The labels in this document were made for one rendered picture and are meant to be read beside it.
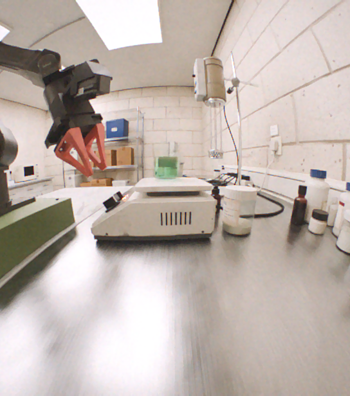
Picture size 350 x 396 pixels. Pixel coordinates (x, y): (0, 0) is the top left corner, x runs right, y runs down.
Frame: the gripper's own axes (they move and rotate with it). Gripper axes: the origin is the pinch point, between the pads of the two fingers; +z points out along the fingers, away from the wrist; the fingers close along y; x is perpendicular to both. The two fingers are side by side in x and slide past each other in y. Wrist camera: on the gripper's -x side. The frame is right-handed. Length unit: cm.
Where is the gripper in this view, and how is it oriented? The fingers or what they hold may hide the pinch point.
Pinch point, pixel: (95, 168)
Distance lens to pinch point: 27.0
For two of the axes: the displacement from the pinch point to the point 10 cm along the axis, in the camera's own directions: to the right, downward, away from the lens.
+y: 2.9, -4.5, 8.4
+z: 5.1, 8.2, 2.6
